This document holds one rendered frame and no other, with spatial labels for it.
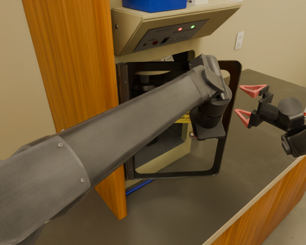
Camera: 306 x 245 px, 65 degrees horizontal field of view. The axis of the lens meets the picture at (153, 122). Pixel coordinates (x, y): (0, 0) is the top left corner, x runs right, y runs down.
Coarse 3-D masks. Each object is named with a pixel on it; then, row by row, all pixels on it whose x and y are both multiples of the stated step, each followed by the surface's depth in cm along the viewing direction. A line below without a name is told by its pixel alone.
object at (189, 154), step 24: (144, 72) 60; (168, 72) 60; (240, 72) 61; (168, 144) 73; (192, 144) 73; (216, 144) 74; (144, 168) 77; (168, 168) 78; (192, 168) 79; (216, 168) 80
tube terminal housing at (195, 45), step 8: (112, 0) 51; (120, 0) 52; (112, 32) 55; (192, 40) 72; (200, 40) 74; (160, 48) 66; (168, 48) 67; (176, 48) 69; (184, 48) 71; (192, 48) 74; (200, 48) 76; (120, 56) 59; (128, 56) 60; (136, 56) 62; (144, 56) 63; (152, 56) 65; (160, 56) 67; (192, 56) 79; (128, 184) 83
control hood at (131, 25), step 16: (208, 0) 63; (224, 0) 63; (112, 16) 52; (128, 16) 47; (144, 16) 45; (160, 16) 47; (176, 16) 50; (192, 16) 53; (208, 16) 57; (224, 16) 62; (128, 32) 49; (144, 32) 50; (208, 32) 69; (128, 48) 53
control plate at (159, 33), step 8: (176, 24) 53; (184, 24) 55; (192, 24) 57; (200, 24) 60; (152, 32) 51; (160, 32) 53; (168, 32) 55; (176, 32) 57; (184, 32) 60; (192, 32) 62; (144, 40) 53; (152, 40) 55; (160, 40) 58; (168, 40) 60; (176, 40) 63; (136, 48) 55; (144, 48) 57
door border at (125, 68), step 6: (120, 66) 58; (126, 66) 58; (120, 72) 59; (126, 72) 59; (120, 78) 60; (126, 78) 60; (120, 84) 60; (126, 84) 61; (126, 90) 62; (120, 96) 62; (126, 96) 63; (120, 102) 63; (126, 162) 75; (132, 162) 75; (132, 168) 77; (126, 174) 77; (132, 174) 78
